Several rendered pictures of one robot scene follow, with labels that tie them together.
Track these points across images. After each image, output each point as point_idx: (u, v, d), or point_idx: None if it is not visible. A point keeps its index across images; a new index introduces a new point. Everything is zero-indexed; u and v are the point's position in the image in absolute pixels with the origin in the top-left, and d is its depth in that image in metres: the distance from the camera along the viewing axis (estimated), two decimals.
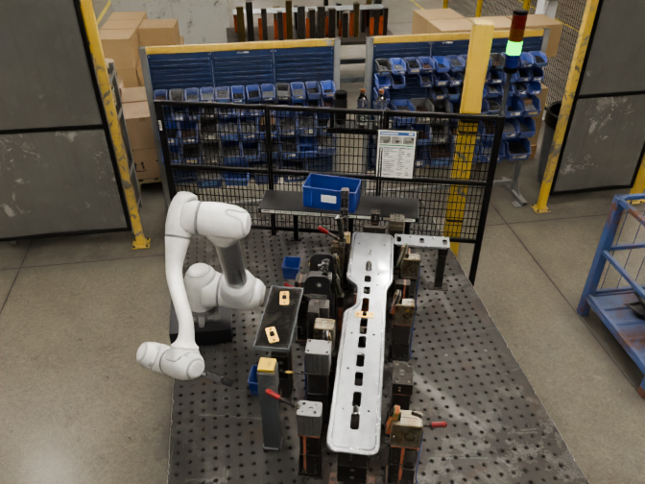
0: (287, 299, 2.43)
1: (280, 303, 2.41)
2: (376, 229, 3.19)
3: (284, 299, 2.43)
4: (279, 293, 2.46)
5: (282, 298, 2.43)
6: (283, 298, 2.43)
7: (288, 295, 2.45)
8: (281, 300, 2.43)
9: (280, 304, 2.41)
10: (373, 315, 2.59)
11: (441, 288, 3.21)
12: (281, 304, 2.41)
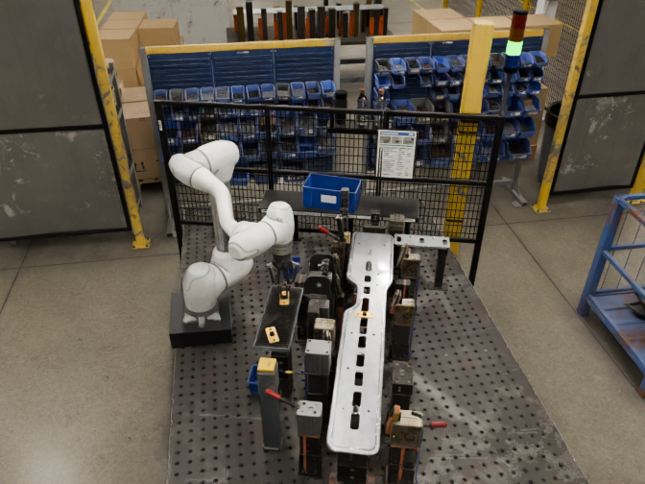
0: (287, 299, 2.43)
1: (280, 303, 2.41)
2: (376, 229, 3.19)
3: (284, 299, 2.43)
4: None
5: (282, 298, 2.43)
6: (283, 298, 2.43)
7: (288, 295, 2.45)
8: (281, 301, 2.43)
9: (280, 304, 2.41)
10: (373, 315, 2.59)
11: (441, 288, 3.21)
12: (281, 304, 2.41)
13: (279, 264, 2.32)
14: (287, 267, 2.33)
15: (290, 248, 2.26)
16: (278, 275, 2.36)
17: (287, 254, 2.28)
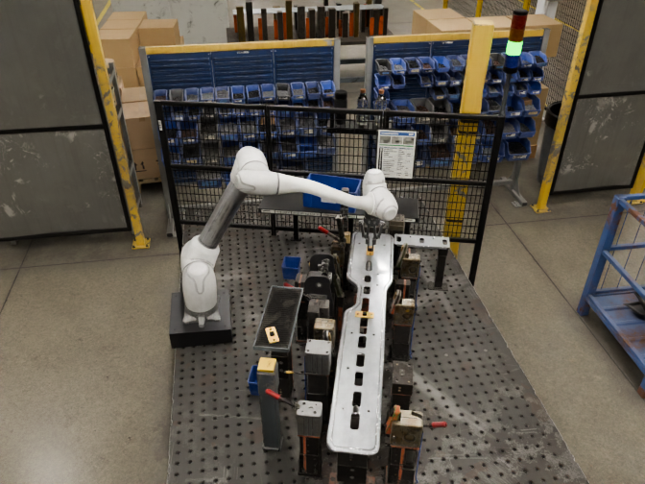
0: (372, 251, 2.96)
1: (367, 254, 2.94)
2: (376, 229, 3.19)
3: (370, 251, 2.96)
4: (367, 247, 2.99)
5: (369, 250, 2.96)
6: (370, 250, 2.96)
7: (373, 249, 2.98)
8: (368, 252, 2.96)
9: (367, 254, 2.94)
10: (373, 315, 2.59)
11: (441, 288, 3.21)
12: (368, 254, 2.93)
13: (370, 221, 2.85)
14: (375, 224, 2.85)
15: None
16: (368, 229, 2.89)
17: None
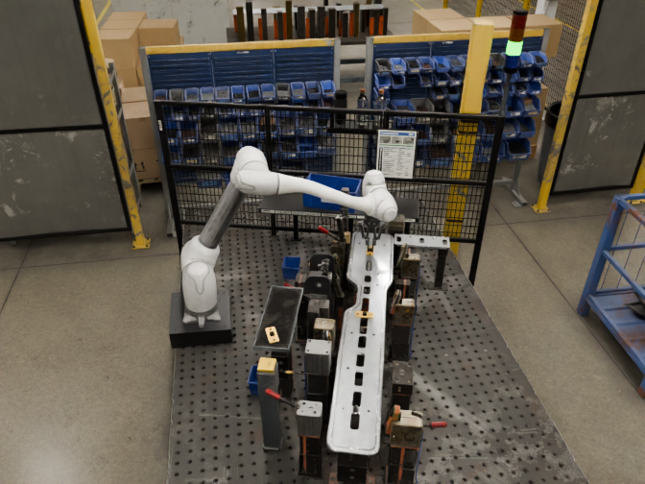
0: (372, 251, 2.96)
1: (367, 254, 2.94)
2: (376, 229, 3.19)
3: (370, 251, 2.96)
4: (367, 247, 2.99)
5: (369, 250, 2.96)
6: (370, 250, 2.96)
7: (373, 249, 2.98)
8: (368, 252, 2.96)
9: (367, 254, 2.94)
10: (373, 315, 2.59)
11: (441, 288, 3.21)
12: (368, 254, 2.94)
13: (370, 222, 2.85)
14: (375, 225, 2.86)
15: None
16: (368, 230, 2.89)
17: None
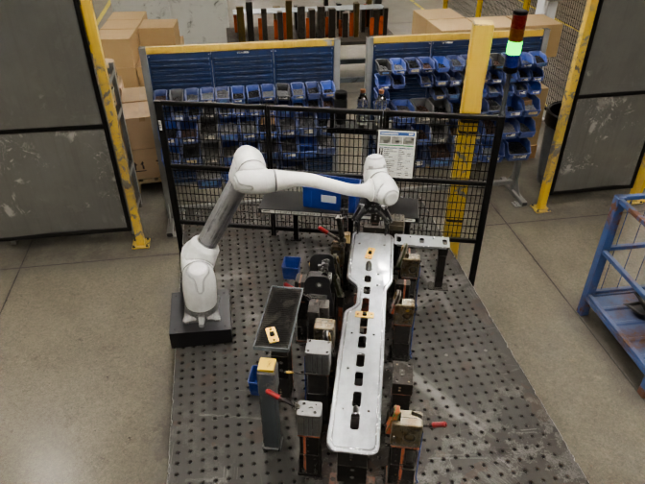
0: (371, 254, 2.96)
1: (365, 256, 2.95)
2: (376, 229, 3.19)
3: (370, 254, 2.97)
4: (368, 249, 3.00)
5: (368, 253, 2.97)
6: (369, 253, 2.97)
7: (373, 252, 2.98)
8: (367, 254, 2.96)
9: (365, 257, 2.95)
10: (373, 315, 2.59)
11: (441, 288, 3.21)
12: (366, 257, 2.95)
13: (370, 207, 2.81)
14: (377, 209, 2.80)
15: None
16: (363, 214, 2.84)
17: None
